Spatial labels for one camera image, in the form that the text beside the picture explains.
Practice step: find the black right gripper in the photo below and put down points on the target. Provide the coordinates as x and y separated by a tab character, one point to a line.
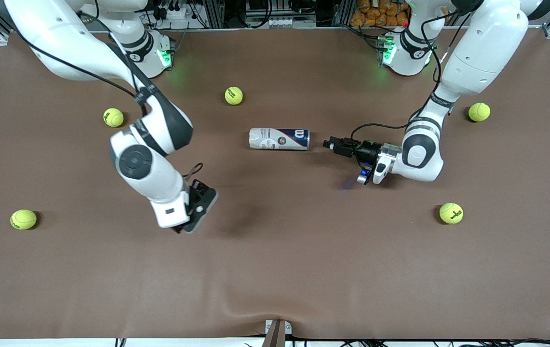
196	198

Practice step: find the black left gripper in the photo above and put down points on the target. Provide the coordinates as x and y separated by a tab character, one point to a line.
367	151

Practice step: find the white blue tennis ball can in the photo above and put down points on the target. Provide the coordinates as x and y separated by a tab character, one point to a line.
279	139

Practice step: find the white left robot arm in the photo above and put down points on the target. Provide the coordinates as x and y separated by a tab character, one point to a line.
477	53

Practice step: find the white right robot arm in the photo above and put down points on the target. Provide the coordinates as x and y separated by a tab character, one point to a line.
144	164

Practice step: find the yellow tennis ball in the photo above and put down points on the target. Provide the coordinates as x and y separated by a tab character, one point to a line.
23	219
479	112
113	117
451	213
234	95

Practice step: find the brown table mat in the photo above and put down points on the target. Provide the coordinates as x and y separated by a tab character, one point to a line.
274	270

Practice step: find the bag of orange items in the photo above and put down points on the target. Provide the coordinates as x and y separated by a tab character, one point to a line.
381	12

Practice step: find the white connector block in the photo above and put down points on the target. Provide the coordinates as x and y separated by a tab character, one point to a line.
274	22

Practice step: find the white power strip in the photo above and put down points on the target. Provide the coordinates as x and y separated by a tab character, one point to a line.
173	12

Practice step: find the metal clamp bracket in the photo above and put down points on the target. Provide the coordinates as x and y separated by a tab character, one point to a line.
277	335

